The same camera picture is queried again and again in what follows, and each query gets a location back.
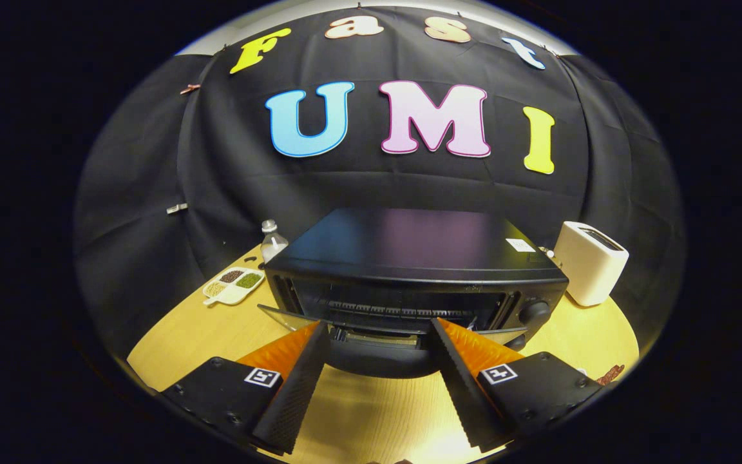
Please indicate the white cloth clip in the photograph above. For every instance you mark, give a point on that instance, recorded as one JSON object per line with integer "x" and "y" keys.
{"x": 176, "y": 208}

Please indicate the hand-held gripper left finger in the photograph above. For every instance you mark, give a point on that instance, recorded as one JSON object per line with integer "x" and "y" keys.
{"x": 297, "y": 386}

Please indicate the black backdrop cloth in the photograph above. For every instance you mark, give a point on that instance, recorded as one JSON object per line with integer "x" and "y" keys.
{"x": 371, "y": 180}

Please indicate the black toaster oven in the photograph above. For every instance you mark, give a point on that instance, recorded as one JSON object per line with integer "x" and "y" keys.
{"x": 409, "y": 251}

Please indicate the white divided grain dish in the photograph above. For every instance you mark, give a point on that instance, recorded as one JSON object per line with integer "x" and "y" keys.
{"x": 232, "y": 293}

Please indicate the clear plastic bottle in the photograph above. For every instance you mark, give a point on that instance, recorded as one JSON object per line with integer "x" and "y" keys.
{"x": 273, "y": 245}

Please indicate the red cloth clip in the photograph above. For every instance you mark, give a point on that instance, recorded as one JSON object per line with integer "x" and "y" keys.
{"x": 189, "y": 89}

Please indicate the white toaster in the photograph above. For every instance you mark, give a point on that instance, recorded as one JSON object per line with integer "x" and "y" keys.
{"x": 590, "y": 270}

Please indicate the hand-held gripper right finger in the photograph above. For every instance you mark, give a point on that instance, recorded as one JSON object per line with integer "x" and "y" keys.
{"x": 461, "y": 386}

